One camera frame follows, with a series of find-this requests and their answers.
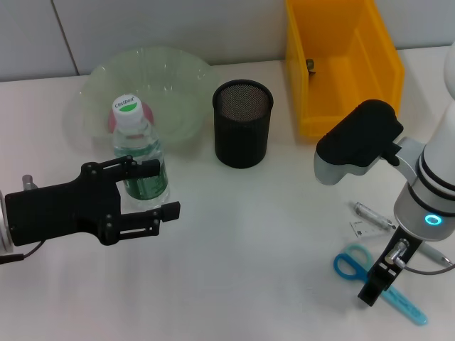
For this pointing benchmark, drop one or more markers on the pale green glass fruit plate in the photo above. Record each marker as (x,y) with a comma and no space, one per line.
(160,78)

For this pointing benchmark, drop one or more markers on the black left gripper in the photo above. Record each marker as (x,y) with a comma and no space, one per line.
(64,209)

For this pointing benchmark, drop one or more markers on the clear plastic ruler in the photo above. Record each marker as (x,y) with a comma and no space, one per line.
(366,231)

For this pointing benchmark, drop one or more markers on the yellow plastic bin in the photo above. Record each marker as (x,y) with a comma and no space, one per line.
(337,89)

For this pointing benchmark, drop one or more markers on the green plastic wrapper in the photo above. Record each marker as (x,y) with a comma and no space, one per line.
(310,65)

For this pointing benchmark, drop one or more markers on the black mesh pen cup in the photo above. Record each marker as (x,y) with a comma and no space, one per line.
(241,142)

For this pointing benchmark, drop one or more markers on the blue scissors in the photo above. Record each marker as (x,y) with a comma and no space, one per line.
(350,266)

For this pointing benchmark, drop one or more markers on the pink peach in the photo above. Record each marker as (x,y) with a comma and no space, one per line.
(148,113)

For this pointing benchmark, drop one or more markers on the grey white ballpoint pen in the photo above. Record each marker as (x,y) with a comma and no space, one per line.
(369,213)

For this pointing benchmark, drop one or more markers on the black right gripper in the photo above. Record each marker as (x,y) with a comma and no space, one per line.
(391,263)

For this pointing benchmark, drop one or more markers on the clear water bottle green label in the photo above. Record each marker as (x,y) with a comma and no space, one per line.
(142,160)

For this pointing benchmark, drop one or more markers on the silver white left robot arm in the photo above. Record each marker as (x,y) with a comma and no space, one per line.
(3,220)

